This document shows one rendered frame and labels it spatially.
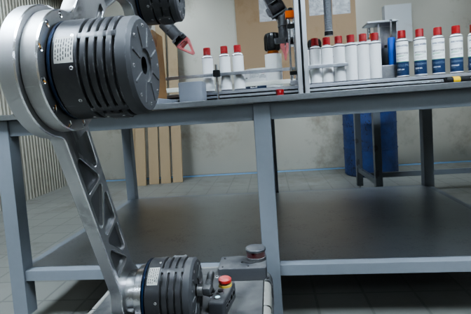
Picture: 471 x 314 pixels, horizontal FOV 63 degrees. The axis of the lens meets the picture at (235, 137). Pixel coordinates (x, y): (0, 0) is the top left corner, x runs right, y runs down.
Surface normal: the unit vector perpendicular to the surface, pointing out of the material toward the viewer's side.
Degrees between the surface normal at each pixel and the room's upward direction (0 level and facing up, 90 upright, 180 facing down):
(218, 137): 90
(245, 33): 90
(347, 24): 90
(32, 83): 106
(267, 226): 90
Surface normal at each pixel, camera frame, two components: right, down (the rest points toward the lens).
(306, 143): -0.09, 0.07
